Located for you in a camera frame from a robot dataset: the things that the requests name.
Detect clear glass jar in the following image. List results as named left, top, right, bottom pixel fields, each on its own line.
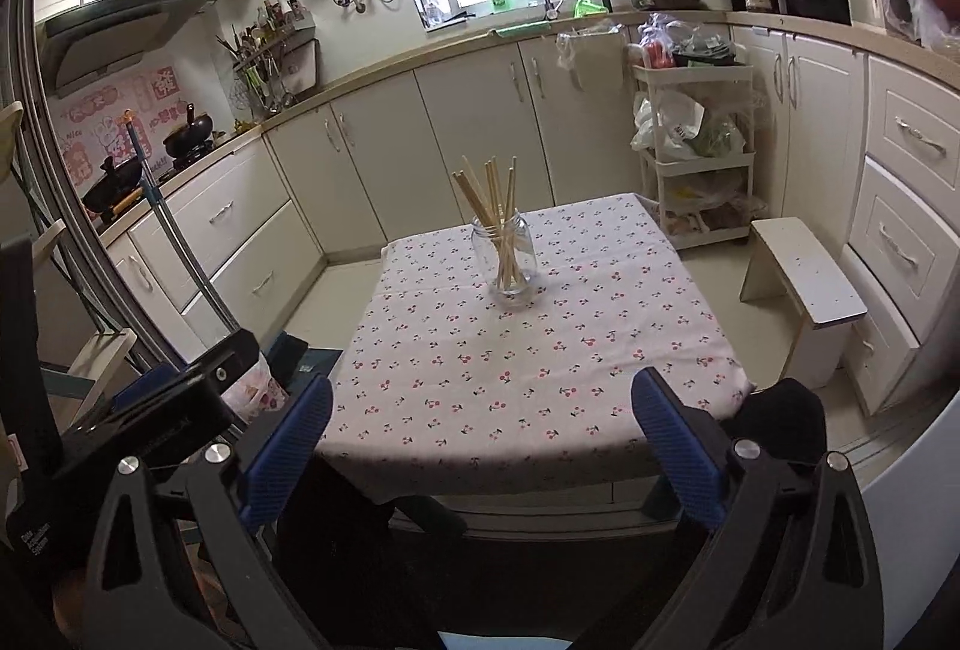
left=470, top=213, right=539, bottom=308

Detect bamboo chopstick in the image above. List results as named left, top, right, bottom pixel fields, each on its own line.
left=501, top=157, right=521, bottom=286
left=451, top=153, right=527, bottom=288

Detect cream lower kitchen cabinets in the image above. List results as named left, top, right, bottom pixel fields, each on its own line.
left=101, top=11, right=960, bottom=420

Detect cherry print tablecloth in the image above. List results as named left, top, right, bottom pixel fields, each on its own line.
left=317, top=194, right=752, bottom=501

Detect small white wooden stool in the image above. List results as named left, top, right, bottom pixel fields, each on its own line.
left=739, top=216, right=867, bottom=390

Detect black wok on stove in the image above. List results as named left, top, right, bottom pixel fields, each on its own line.
left=163, top=103, right=213, bottom=158

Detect white rolling storage cart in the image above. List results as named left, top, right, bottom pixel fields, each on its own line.
left=628, top=15, right=755, bottom=251

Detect white plastic bag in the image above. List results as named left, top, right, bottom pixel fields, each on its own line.
left=630, top=90, right=706, bottom=161

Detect range hood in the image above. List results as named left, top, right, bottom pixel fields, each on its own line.
left=37, top=0, right=217, bottom=98

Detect blue handled mop pole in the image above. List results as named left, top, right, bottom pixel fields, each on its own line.
left=122, top=109, right=241, bottom=332

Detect wall utensil rack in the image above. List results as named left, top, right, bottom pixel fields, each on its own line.
left=215, top=0, right=320, bottom=121

